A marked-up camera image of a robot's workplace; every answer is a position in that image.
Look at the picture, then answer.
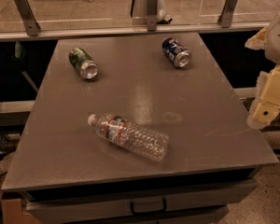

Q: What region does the green soda can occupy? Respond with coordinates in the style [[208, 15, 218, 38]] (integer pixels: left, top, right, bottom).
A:
[[68, 48, 98, 80]]

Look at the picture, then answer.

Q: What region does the left metal rail bracket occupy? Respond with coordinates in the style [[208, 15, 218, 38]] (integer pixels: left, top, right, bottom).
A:
[[13, 0, 40, 36]]

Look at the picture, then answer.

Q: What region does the right metal rail bracket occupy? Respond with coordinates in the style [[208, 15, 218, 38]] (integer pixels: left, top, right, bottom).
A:
[[217, 0, 238, 28]]

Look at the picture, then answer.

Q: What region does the middle metal rail bracket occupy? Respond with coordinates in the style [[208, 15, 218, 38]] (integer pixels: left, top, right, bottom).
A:
[[147, 0, 158, 32]]

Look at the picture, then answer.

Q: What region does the horizontal metal rail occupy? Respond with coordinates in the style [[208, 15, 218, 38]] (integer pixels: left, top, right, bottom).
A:
[[0, 21, 269, 42]]

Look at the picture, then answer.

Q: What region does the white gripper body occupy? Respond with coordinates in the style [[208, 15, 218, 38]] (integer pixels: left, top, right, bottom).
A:
[[260, 65, 280, 110]]

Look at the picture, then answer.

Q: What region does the clear plastic water bottle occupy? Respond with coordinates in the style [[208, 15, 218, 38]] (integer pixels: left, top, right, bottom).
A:
[[88, 113, 169, 161]]

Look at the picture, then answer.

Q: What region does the metal rail bracket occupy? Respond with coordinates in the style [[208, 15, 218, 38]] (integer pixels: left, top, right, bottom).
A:
[[147, 0, 158, 32], [13, 0, 40, 36], [217, 0, 238, 28]]

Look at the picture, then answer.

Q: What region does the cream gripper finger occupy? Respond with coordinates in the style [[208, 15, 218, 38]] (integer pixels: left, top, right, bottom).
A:
[[246, 100, 280, 129], [245, 26, 268, 50]]

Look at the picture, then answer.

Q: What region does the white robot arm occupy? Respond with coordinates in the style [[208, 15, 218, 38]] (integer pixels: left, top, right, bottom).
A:
[[245, 11, 280, 129]]

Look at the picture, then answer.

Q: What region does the blue soda can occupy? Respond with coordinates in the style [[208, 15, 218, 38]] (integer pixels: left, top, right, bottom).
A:
[[161, 37, 191, 68]]

